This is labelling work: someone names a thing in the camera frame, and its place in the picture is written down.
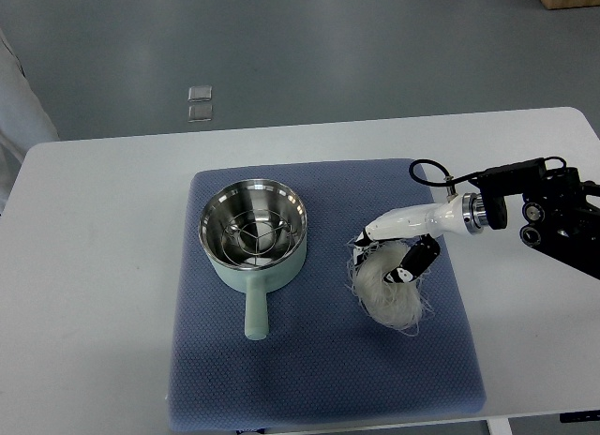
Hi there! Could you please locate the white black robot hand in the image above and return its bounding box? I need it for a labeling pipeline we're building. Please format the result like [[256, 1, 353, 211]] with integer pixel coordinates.
[[352, 199, 469, 284]]

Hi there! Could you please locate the white vermicelli bundle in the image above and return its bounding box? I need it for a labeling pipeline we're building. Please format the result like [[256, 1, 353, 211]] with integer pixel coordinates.
[[347, 241, 434, 338]]

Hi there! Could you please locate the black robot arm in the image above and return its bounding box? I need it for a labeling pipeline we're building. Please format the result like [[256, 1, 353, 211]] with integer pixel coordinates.
[[409, 156, 599, 278]]

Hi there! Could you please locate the mint green steel pot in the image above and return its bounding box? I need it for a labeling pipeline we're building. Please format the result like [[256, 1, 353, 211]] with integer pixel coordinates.
[[198, 178, 308, 341]]

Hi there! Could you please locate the blue textured mat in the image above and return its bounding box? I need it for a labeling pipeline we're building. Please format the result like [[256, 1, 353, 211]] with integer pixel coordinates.
[[168, 158, 486, 432]]

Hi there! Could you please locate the lower floor socket plate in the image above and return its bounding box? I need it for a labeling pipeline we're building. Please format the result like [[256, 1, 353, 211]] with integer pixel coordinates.
[[187, 103, 213, 123]]

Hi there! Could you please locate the floor socket plate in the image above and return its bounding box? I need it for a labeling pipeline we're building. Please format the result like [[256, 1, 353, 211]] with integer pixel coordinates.
[[187, 103, 213, 123], [187, 85, 213, 102]]

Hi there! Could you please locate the upper floor socket plate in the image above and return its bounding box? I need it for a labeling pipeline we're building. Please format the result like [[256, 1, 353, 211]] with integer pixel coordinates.
[[187, 85, 213, 102]]

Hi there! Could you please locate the white cloth at left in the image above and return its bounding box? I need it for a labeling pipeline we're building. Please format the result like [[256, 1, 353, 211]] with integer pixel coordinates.
[[1, 32, 59, 211]]

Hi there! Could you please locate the wire steaming rack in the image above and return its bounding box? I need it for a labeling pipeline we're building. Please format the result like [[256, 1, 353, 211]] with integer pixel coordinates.
[[220, 219, 294, 268]]

